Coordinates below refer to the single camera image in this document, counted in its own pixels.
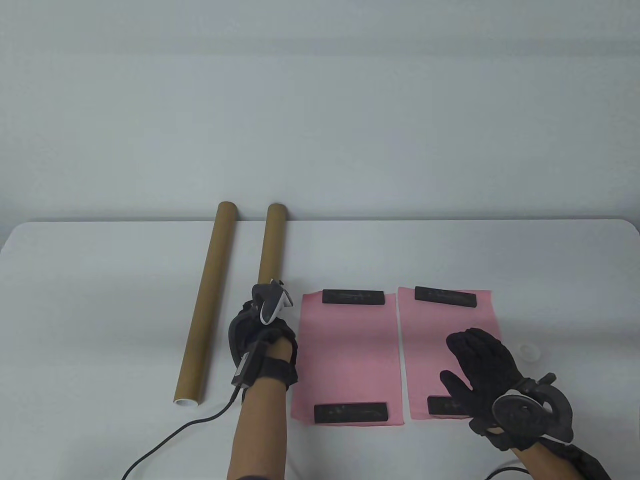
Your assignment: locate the black wrist camera unit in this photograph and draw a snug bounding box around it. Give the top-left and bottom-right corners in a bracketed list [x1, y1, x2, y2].
[231, 340, 266, 388]
[555, 442, 613, 480]

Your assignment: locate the person's left forearm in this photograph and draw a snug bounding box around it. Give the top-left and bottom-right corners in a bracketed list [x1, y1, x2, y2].
[227, 377, 290, 480]

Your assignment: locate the person's right hand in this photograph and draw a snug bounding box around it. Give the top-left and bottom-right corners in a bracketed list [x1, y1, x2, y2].
[440, 327, 543, 453]

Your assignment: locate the brown cardboard mailing tube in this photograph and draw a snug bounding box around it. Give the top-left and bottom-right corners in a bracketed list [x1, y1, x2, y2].
[173, 201, 237, 407]
[257, 202, 289, 290]

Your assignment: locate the pink paper sheet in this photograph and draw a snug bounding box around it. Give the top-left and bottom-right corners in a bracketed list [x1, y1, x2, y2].
[291, 290, 405, 426]
[397, 286, 502, 421]

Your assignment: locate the person's right forearm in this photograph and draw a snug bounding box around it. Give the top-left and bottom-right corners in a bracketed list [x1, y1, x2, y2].
[510, 442, 581, 480]

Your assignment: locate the person's left hand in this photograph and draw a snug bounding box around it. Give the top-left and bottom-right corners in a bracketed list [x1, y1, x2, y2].
[229, 284, 299, 391]

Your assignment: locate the black rectangular weight bar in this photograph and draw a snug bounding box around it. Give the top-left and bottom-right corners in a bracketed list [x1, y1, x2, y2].
[322, 289, 386, 306]
[427, 396, 469, 417]
[414, 286, 478, 308]
[314, 402, 389, 424]

